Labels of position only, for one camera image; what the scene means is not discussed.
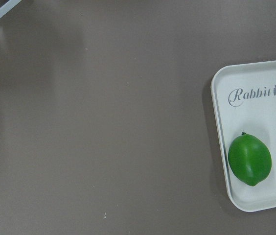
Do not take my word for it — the green lime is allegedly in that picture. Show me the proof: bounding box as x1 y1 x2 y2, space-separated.
228 132 272 187

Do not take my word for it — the white rabbit serving tray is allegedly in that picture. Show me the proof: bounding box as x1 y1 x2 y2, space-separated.
211 60 276 212

